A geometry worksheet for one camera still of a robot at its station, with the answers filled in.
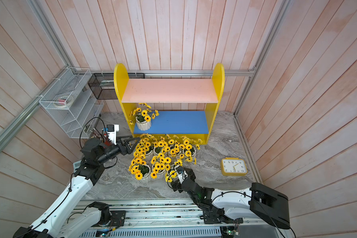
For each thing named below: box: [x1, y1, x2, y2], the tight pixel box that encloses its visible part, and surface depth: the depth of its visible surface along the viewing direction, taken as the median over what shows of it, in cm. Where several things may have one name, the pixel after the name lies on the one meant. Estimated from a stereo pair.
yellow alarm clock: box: [220, 157, 248, 177], surface depth 90 cm
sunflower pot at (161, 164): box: [150, 152, 172, 180], surface depth 79 cm
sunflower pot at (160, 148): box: [152, 136, 171, 159], surface depth 87 cm
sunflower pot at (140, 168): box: [127, 157, 151, 181], surface depth 80 cm
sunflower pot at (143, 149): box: [132, 132, 155, 162], surface depth 89 cm
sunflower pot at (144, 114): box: [128, 103, 160, 131], surface depth 88 cm
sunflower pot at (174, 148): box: [165, 138, 184, 159], surface depth 87 cm
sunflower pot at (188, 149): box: [179, 135, 201, 163], surface depth 87 cm
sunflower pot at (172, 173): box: [165, 158, 183, 183], surface depth 78 cm
